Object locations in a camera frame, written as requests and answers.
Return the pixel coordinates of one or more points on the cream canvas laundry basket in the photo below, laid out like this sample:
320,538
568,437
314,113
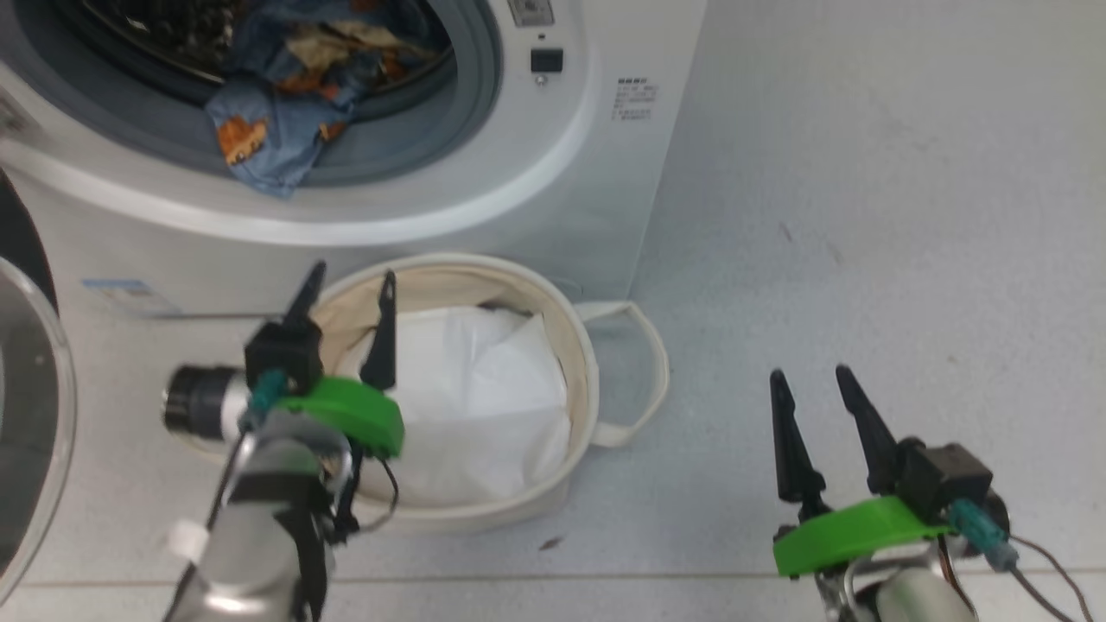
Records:
581,371

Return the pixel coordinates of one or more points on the blue bear-print garment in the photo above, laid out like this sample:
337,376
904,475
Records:
276,147

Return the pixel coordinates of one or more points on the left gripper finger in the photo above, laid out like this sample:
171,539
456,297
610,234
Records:
382,354
307,302

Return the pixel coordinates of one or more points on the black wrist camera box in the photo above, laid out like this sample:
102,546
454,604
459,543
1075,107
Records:
281,354
946,475

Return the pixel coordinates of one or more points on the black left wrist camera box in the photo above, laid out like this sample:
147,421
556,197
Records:
281,354

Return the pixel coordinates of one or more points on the blue energy label sticker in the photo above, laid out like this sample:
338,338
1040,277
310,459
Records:
130,296

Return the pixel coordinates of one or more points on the washing machine glass door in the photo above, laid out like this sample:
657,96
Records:
34,389

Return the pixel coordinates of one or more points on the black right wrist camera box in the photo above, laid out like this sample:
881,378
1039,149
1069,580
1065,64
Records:
946,475

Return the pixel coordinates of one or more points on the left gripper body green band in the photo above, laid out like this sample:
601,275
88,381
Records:
359,410

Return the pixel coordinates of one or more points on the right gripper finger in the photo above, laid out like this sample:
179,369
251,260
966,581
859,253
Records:
793,458
873,441

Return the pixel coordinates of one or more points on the white garment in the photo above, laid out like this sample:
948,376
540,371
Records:
484,406

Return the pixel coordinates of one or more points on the white front-load washing machine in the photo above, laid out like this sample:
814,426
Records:
518,173

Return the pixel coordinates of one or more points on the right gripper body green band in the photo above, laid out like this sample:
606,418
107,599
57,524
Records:
847,536

